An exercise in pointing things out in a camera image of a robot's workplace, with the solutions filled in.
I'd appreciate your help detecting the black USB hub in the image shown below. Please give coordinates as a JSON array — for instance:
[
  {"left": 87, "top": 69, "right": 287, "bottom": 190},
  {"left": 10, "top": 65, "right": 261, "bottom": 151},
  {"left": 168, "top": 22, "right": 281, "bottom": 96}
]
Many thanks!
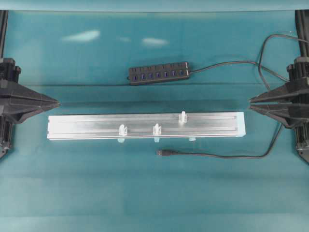
[{"left": 128, "top": 62, "right": 190, "bottom": 86}]

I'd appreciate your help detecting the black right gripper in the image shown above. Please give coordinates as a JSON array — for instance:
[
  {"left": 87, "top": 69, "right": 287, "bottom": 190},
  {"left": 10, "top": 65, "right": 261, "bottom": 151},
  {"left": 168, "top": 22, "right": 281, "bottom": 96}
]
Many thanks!
[{"left": 249, "top": 57, "right": 309, "bottom": 150}]

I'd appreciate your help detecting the black USB cable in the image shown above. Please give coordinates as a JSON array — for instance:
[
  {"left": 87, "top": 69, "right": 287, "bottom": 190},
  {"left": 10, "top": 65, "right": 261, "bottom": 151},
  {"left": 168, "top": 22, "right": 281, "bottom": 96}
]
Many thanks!
[{"left": 156, "top": 34, "right": 309, "bottom": 160}]

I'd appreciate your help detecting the silver aluminium rail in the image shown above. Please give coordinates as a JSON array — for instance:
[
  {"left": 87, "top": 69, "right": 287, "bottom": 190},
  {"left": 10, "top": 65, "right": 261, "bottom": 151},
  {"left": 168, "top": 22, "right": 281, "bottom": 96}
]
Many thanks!
[{"left": 47, "top": 111, "right": 246, "bottom": 143}]

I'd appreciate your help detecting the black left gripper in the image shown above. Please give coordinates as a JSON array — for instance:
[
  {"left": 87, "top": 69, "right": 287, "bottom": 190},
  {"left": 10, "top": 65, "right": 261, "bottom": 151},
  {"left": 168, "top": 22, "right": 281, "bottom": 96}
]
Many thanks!
[{"left": 0, "top": 58, "right": 60, "bottom": 159}]

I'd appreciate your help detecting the black left frame post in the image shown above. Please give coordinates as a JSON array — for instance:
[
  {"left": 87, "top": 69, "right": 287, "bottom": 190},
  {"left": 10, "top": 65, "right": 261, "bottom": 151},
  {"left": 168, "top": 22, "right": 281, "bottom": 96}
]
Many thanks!
[{"left": 0, "top": 10, "right": 9, "bottom": 58}]

